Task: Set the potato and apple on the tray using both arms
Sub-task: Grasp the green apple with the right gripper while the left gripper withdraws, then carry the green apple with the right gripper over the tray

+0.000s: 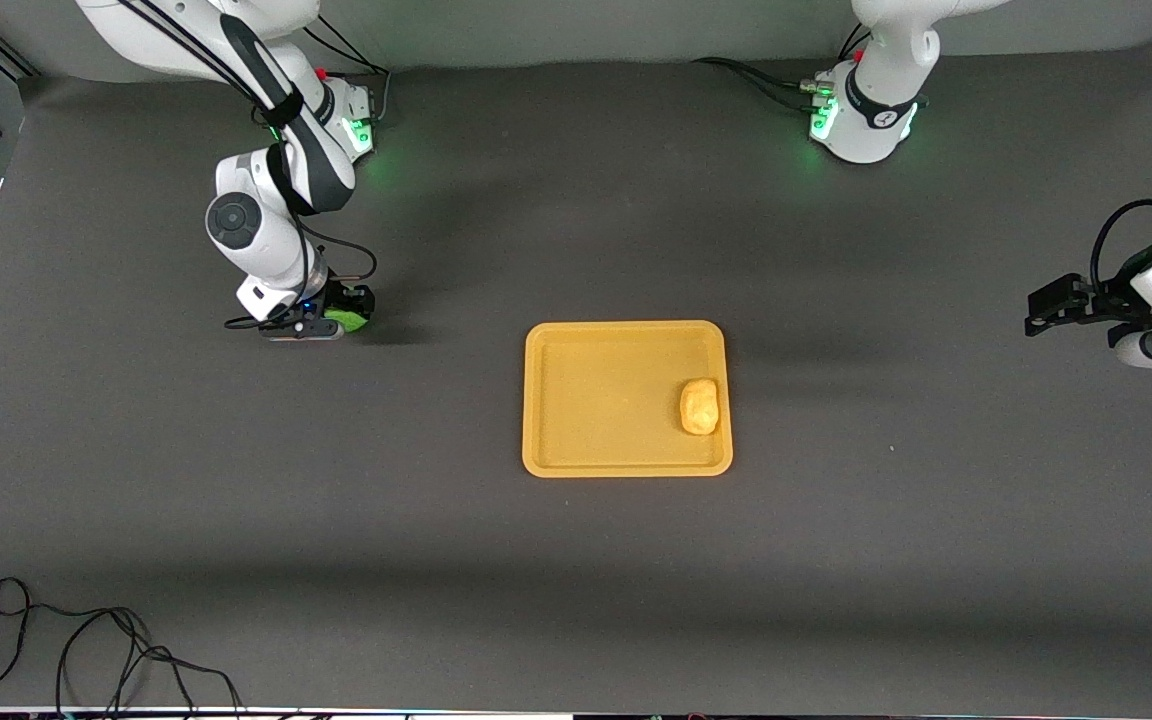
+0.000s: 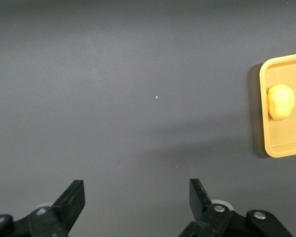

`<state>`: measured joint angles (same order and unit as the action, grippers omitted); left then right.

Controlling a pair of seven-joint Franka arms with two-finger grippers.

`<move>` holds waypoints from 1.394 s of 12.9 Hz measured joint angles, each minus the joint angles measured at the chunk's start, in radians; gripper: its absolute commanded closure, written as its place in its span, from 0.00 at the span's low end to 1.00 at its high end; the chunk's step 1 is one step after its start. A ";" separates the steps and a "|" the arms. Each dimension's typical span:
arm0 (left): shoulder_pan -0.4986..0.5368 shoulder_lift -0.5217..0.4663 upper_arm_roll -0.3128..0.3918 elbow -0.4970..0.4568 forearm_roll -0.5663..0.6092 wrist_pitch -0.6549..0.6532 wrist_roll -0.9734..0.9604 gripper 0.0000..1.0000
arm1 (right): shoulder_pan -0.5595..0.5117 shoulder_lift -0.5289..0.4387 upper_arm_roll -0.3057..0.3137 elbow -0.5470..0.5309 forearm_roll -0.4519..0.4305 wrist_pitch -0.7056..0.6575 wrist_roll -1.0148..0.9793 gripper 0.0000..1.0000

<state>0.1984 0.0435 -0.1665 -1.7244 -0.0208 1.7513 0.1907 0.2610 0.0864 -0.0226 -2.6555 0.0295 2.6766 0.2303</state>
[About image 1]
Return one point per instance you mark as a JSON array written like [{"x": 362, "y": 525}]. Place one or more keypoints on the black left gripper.
[{"x": 1112, "y": 299}]

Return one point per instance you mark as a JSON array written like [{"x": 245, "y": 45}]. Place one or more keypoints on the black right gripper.
[{"x": 345, "y": 298}]

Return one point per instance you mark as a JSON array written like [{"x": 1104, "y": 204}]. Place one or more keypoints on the green apple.
[{"x": 347, "y": 318}]

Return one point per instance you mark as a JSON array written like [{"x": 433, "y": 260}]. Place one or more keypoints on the tan potato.
[{"x": 699, "y": 406}]

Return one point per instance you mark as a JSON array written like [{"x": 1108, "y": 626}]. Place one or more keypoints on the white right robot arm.
[{"x": 256, "y": 230}]

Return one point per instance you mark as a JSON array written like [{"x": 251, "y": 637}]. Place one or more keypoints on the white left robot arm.
[{"x": 871, "y": 110}]

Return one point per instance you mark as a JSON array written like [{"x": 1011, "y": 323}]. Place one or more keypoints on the yellow plastic tray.
[{"x": 606, "y": 400}]

